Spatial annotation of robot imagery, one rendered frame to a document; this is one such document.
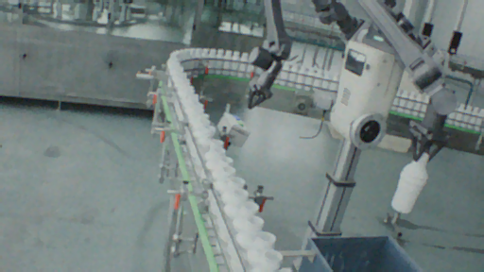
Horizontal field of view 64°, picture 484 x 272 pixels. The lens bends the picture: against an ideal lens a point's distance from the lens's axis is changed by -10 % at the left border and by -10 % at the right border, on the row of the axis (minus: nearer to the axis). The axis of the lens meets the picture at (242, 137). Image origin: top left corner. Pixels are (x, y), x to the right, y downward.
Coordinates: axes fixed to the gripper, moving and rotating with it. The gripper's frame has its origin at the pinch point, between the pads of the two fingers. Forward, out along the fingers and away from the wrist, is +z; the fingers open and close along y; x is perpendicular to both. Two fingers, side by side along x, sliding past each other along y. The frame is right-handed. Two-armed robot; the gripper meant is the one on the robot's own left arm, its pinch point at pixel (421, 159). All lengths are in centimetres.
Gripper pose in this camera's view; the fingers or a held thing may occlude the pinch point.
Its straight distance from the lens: 114.7
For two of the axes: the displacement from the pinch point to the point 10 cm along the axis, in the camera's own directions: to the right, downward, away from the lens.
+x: -2.9, -3.8, 8.8
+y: 9.4, 0.6, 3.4
